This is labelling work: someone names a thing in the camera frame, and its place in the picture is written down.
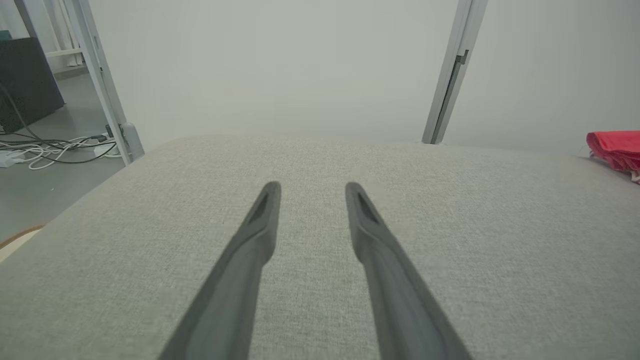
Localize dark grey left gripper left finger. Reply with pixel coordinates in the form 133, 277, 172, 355
159, 181, 283, 360

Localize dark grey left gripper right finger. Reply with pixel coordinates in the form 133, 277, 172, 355
345, 182, 473, 360

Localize red shorts with white stripe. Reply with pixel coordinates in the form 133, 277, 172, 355
590, 149, 640, 185

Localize white power strip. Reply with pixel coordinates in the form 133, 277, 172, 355
94, 142, 122, 159

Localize beige curved board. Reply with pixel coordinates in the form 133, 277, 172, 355
0, 223, 47, 264

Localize white shelf rack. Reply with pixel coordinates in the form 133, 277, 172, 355
42, 0, 87, 69

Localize dark grey cabinet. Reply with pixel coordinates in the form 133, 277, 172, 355
0, 37, 66, 134

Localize grey metal partition post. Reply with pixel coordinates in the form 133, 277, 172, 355
70, 0, 146, 166
421, 0, 490, 146

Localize black floor cable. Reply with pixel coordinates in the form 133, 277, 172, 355
0, 82, 119, 165

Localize white floor cable bundle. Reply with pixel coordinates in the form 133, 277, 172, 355
0, 134, 124, 171

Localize grey metal table frame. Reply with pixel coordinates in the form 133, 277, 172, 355
12, 0, 40, 40

